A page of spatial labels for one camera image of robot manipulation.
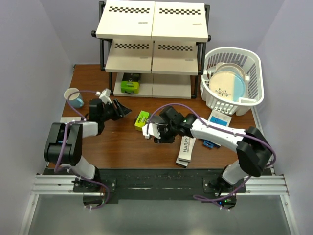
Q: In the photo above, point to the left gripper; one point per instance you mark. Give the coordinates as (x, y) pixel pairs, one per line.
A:
(122, 110)

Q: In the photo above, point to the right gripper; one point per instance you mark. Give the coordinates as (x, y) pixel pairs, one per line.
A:
(162, 139)

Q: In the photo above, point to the black green razor package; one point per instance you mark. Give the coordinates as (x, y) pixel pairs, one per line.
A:
(145, 118)

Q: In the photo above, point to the black green razor box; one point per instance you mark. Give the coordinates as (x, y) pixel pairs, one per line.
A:
(130, 83)

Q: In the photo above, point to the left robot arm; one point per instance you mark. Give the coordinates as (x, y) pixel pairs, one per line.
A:
(64, 143)

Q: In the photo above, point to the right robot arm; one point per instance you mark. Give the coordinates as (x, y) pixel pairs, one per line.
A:
(252, 149)

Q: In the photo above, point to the white three-tier shelf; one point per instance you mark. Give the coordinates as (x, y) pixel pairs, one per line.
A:
(165, 42)

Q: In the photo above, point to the white Harry's razor box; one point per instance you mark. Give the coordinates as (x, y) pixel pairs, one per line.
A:
(185, 151)

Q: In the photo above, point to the blue ceramic mug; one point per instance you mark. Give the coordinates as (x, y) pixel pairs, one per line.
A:
(74, 97)

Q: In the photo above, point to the blue razor package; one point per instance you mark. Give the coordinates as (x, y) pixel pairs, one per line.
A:
(220, 119)

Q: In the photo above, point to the blue booklet at left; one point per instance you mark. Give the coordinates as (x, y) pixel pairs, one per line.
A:
(69, 119)

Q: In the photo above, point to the beige and blue plate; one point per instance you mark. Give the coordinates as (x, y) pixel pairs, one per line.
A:
(228, 81)

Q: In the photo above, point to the white plastic basket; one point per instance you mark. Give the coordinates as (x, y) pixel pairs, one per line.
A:
(250, 62)

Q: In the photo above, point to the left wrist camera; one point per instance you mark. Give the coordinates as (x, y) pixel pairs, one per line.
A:
(104, 96)

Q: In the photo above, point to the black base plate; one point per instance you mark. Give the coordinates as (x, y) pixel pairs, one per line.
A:
(159, 184)

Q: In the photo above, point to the aluminium rail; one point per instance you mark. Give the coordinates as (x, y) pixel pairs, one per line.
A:
(157, 202)

